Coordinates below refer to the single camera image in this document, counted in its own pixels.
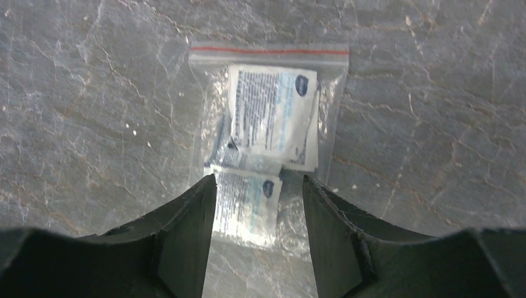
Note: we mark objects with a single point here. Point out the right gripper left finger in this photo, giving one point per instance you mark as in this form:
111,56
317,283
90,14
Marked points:
163,253

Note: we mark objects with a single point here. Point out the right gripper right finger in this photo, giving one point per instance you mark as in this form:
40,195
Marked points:
355,254

